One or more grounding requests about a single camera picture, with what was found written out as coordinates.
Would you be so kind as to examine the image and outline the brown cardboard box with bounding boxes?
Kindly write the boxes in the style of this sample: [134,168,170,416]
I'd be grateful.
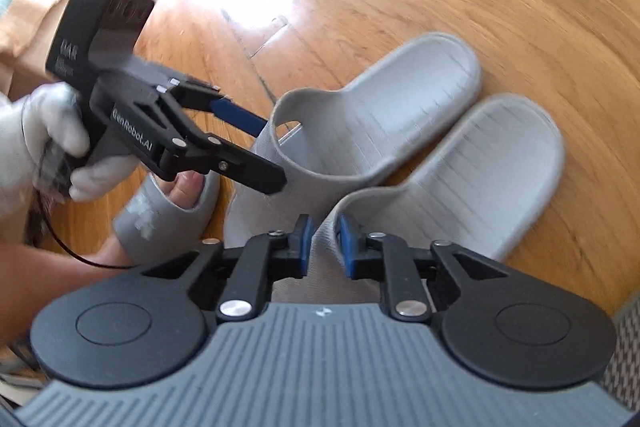
[0,0,132,100]

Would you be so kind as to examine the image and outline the person's left hand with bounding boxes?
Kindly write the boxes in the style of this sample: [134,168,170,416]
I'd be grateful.
[0,84,142,244]

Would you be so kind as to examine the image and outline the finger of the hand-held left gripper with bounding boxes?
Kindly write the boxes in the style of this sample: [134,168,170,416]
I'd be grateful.
[141,88,288,196]
[167,78,269,138]

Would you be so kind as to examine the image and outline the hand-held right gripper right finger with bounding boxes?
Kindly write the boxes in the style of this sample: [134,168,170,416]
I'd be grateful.
[337,213,509,324]

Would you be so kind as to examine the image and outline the black cable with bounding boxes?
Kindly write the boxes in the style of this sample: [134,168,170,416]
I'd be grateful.
[31,189,137,270]

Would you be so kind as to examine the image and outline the person's foot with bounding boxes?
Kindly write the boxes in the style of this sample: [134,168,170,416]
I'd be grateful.
[0,171,207,350]

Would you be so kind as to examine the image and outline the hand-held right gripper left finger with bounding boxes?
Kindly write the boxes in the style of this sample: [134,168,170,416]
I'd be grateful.
[142,213,314,324]

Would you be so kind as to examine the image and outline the grey woven mat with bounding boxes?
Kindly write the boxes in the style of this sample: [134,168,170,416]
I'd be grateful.
[597,294,640,408]

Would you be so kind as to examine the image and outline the grey slipper with white print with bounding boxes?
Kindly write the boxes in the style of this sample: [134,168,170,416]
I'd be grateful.
[112,171,221,259]

